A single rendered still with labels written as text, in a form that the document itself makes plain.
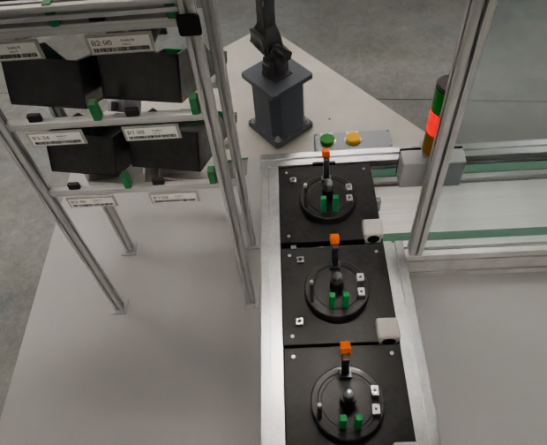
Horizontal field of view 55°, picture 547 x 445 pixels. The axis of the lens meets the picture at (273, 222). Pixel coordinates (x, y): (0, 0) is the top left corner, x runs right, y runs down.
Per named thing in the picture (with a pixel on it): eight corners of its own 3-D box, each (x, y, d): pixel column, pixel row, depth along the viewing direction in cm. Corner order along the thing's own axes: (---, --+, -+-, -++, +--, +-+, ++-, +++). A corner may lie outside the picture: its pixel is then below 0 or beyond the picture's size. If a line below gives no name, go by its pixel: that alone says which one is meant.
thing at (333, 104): (266, 32, 198) (266, 25, 196) (458, 162, 154) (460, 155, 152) (101, 120, 175) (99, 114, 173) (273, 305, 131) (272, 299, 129)
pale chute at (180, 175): (198, 170, 138) (198, 154, 137) (247, 175, 136) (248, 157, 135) (157, 178, 110) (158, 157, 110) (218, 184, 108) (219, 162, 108)
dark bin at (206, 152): (181, 118, 121) (178, 86, 117) (237, 122, 119) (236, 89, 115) (131, 166, 96) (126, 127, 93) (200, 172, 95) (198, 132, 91)
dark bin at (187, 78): (165, 60, 108) (161, 21, 104) (227, 63, 106) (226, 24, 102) (103, 98, 84) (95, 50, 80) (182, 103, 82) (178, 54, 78)
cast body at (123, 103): (124, 110, 118) (125, 79, 117) (141, 113, 117) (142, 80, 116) (100, 109, 111) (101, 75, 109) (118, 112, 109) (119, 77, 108)
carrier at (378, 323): (280, 253, 125) (278, 222, 115) (383, 248, 124) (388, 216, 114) (283, 350, 111) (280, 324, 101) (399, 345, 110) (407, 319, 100)
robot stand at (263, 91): (283, 102, 170) (280, 49, 154) (313, 126, 163) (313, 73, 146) (247, 124, 165) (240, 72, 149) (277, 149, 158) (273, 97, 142)
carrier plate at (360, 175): (279, 172, 140) (278, 167, 139) (370, 167, 139) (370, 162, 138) (280, 248, 126) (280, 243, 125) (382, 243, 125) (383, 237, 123)
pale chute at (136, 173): (141, 174, 138) (141, 156, 138) (189, 177, 137) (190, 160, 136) (86, 182, 111) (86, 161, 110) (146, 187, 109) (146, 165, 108)
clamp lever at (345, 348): (339, 368, 103) (339, 340, 99) (349, 368, 103) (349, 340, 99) (340, 383, 100) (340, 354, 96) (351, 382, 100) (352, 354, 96)
